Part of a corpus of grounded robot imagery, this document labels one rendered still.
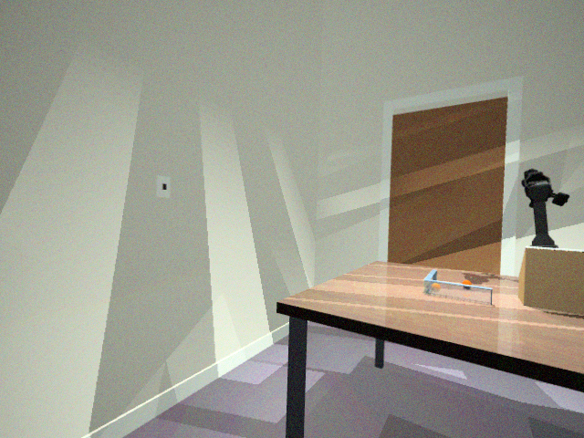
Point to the clear low corner walls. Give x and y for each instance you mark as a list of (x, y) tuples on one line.
[(464, 293)]

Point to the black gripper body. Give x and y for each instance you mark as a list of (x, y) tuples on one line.
[(560, 198)]

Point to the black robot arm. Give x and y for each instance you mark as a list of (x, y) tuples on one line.
[(537, 187)]

